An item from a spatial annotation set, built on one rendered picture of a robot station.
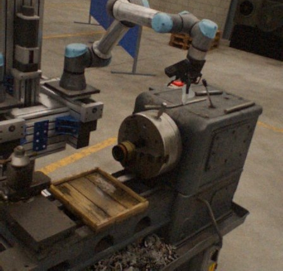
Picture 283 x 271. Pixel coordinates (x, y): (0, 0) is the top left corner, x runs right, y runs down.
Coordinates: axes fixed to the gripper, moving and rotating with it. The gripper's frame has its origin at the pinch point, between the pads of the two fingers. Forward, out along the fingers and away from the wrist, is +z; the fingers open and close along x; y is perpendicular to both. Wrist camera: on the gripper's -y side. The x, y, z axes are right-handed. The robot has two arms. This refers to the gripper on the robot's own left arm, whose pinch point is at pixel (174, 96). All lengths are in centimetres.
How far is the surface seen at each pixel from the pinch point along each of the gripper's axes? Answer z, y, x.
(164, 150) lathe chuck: 20.0, -4.5, -13.8
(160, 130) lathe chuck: 13.8, -5.7, -7.1
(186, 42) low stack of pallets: 224, 491, 561
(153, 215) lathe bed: 54, -1, -22
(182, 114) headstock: 10.7, 10.3, 0.4
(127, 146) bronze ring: 24.3, -17.8, -5.2
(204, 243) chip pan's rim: 71, 33, -33
